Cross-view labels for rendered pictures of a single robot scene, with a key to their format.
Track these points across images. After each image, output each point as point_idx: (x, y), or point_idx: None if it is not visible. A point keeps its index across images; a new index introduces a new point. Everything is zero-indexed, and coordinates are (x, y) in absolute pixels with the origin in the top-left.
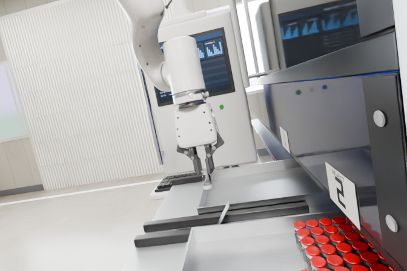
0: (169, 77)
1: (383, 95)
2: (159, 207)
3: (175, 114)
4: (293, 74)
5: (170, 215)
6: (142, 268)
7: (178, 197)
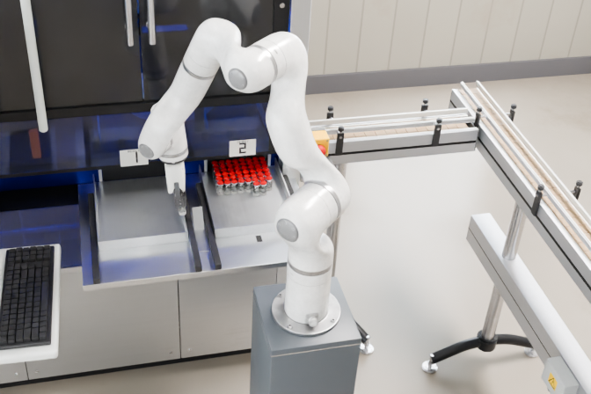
0: (179, 139)
1: None
2: (158, 276)
3: (181, 167)
4: None
5: (174, 263)
6: (241, 257)
7: (137, 267)
